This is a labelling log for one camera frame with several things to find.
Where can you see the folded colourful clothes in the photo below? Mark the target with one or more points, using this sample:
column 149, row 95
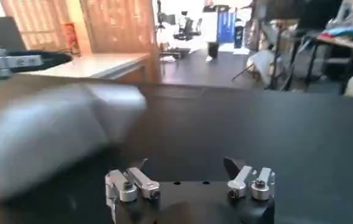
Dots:
column 347, row 31

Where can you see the white counter table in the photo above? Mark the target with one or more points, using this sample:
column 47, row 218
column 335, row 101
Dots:
column 88, row 64

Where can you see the white bag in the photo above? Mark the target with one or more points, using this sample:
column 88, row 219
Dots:
column 263, row 64

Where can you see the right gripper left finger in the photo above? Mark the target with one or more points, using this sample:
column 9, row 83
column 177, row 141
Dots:
column 127, row 185

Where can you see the black table cloth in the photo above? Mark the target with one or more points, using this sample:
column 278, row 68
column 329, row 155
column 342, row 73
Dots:
column 286, row 128

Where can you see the black office chair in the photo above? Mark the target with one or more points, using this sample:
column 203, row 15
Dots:
column 187, row 29

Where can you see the white desk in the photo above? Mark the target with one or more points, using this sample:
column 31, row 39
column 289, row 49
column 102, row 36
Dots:
column 347, row 43

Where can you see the blue cabinet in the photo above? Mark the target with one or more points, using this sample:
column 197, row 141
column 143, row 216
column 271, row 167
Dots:
column 226, row 27

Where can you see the white shirt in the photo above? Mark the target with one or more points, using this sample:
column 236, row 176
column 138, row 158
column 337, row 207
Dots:
column 42, row 131

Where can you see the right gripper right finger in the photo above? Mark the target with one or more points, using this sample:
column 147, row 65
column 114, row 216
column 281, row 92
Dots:
column 260, row 187

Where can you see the wooden partition with blinds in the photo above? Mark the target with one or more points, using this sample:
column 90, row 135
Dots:
column 118, row 24

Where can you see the black screen panel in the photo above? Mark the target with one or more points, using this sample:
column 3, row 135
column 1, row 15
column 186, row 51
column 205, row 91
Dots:
column 280, row 9

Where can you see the black monitor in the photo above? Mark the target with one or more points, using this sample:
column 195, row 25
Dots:
column 0, row 33

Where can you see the black tripod stand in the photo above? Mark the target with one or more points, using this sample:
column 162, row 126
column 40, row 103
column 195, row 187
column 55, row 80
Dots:
column 275, row 73

